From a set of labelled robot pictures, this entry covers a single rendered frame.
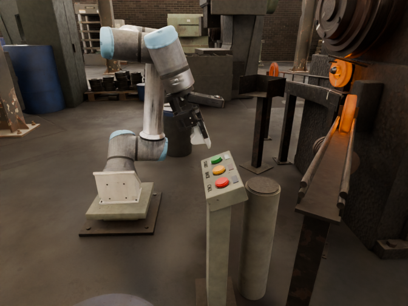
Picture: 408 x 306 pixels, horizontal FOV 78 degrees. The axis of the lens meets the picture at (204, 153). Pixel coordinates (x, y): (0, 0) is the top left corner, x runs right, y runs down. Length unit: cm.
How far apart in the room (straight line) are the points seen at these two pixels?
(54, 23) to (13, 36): 469
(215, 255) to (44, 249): 96
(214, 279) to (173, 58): 77
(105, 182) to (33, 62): 286
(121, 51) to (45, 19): 351
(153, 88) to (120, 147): 38
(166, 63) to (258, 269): 80
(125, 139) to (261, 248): 96
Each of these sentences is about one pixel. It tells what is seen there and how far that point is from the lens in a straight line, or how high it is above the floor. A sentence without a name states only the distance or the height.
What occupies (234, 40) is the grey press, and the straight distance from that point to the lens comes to 431.
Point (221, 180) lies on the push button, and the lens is 73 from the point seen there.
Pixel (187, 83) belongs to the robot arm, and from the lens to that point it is 74.
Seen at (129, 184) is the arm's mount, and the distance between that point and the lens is 147.
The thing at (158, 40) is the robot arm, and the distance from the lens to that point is 73.
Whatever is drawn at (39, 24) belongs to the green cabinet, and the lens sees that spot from 437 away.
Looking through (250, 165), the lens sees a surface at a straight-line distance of 215.
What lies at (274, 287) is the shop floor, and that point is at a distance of 128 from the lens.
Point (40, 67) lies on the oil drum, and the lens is 415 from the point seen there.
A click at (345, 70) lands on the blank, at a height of 82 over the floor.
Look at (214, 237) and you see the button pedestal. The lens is 89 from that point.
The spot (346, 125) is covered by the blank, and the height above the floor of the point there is 68.
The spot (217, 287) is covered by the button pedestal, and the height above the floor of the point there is 13.
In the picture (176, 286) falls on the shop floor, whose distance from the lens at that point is 125.
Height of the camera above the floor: 98
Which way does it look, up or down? 25 degrees down
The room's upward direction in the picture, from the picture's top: straight up
